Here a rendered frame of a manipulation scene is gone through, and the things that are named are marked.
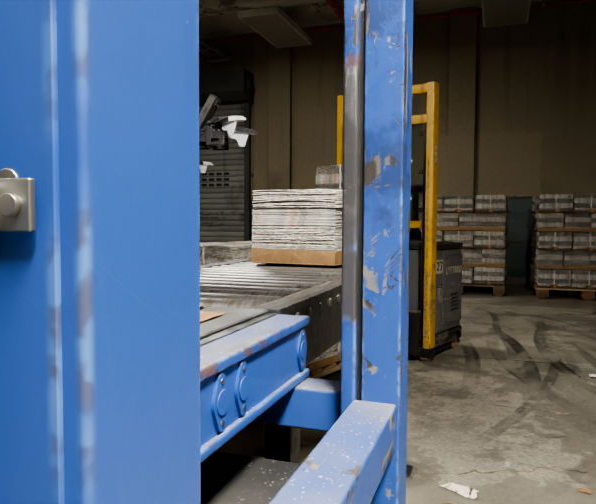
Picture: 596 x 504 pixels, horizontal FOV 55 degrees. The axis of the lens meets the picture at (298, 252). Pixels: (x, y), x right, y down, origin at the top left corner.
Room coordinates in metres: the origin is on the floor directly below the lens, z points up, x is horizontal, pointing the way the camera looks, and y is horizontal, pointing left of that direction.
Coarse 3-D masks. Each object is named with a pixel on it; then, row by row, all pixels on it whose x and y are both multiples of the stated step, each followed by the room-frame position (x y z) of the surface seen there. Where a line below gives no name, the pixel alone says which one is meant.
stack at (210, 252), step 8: (200, 248) 2.67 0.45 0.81; (208, 248) 2.63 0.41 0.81; (216, 248) 2.60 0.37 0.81; (224, 248) 2.57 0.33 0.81; (232, 248) 2.54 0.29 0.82; (240, 248) 2.57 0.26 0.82; (248, 248) 2.61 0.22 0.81; (200, 256) 2.67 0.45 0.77; (208, 256) 2.63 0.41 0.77; (216, 256) 2.60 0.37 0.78; (224, 256) 2.57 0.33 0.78; (232, 256) 2.54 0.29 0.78; (240, 256) 2.57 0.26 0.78; (248, 256) 2.61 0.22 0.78; (200, 264) 2.67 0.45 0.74; (336, 344) 3.22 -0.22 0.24; (328, 352) 3.16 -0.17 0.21; (336, 352) 3.23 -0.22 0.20; (320, 368) 3.10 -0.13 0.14; (328, 368) 3.16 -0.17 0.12; (336, 368) 3.21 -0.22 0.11; (312, 376) 3.03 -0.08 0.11; (320, 376) 3.09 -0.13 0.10
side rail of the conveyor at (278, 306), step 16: (320, 288) 1.17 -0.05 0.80; (336, 288) 1.20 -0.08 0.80; (272, 304) 0.94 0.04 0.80; (288, 304) 0.94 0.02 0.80; (304, 304) 1.00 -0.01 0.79; (320, 304) 1.08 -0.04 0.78; (336, 304) 1.20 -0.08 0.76; (320, 320) 1.09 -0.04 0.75; (336, 320) 1.20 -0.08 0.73; (320, 336) 1.09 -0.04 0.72; (336, 336) 1.20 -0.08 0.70; (320, 352) 1.09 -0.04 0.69
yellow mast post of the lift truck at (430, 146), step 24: (432, 96) 3.79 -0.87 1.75; (432, 120) 3.79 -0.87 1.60; (432, 144) 3.79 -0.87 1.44; (432, 168) 3.79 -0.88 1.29; (432, 192) 3.79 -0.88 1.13; (432, 216) 3.79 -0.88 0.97; (432, 240) 3.80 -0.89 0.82; (432, 264) 3.80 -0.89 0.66; (432, 288) 3.81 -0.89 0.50; (432, 312) 3.81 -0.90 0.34; (432, 336) 3.82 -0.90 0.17
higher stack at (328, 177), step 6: (318, 168) 3.69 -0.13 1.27; (324, 168) 3.66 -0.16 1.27; (330, 168) 3.63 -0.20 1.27; (336, 168) 3.61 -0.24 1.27; (342, 168) 3.58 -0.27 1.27; (318, 174) 3.69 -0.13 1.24; (324, 174) 3.66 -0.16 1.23; (330, 174) 3.63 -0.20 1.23; (336, 174) 3.61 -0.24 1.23; (342, 174) 3.58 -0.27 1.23; (318, 180) 3.68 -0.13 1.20; (324, 180) 3.66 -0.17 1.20; (330, 180) 3.63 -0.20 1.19; (336, 180) 3.60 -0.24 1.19; (342, 180) 3.58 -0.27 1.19; (318, 186) 3.69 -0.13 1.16; (324, 186) 3.66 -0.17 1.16; (330, 186) 3.63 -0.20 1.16; (336, 186) 3.61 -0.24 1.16
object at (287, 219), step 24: (264, 192) 1.79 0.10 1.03; (288, 192) 1.76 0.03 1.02; (312, 192) 1.72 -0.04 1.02; (336, 192) 1.69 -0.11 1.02; (264, 216) 1.80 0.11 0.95; (288, 216) 1.76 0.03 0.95; (312, 216) 1.73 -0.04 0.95; (336, 216) 1.70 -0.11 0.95; (264, 240) 1.80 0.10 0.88; (288, 240) 1.76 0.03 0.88; (312, 240) 1.73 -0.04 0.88; (336, 240) 1.73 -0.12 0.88; (288, 264) 1.78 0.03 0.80
